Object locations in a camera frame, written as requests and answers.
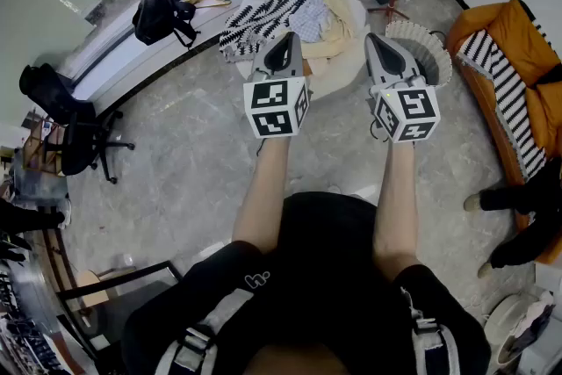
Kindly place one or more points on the black office chair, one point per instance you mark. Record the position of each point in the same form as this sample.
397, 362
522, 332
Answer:
70, 110

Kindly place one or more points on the blue checked clothes garment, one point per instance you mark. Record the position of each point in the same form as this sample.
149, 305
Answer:
307, 19

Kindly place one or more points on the white round appliance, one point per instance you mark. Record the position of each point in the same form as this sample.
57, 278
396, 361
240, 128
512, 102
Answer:
505, 316

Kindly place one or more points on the grey shoulder harness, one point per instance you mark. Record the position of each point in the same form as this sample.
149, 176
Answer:
228, 307

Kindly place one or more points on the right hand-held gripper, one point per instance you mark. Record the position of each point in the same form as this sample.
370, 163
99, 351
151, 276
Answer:
408, 110

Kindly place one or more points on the black backpack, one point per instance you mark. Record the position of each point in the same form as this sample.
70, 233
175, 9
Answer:
156, 15

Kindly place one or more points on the orange sofa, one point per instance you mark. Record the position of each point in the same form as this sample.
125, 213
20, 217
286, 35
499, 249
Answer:
513, 31

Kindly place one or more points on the black white striped blanket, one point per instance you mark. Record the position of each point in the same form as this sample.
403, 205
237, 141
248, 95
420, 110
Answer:
505, 88

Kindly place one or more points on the white woven laundry basket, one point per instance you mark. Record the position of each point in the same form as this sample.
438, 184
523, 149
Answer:
432, 44

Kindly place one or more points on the cluttered workbench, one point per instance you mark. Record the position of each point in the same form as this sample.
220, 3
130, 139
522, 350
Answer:
26, 320

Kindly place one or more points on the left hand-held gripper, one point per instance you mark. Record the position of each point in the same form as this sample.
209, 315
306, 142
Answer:
272, 110

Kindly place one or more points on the wooden shelf unit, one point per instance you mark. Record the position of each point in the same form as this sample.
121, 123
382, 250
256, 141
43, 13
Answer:
41, 145

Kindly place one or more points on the person's left forearm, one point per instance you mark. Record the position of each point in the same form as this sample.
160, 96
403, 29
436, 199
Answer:
263, 193

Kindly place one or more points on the person's right forearm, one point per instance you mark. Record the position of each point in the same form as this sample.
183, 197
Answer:
397, 206

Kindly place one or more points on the person's black t-shirt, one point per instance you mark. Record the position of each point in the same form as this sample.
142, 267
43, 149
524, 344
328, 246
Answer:
325, 268

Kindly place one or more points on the round white table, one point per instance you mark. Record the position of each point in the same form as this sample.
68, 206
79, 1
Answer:
338, 79

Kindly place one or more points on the black white patterned throw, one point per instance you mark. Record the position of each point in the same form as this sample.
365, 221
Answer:
250, 19

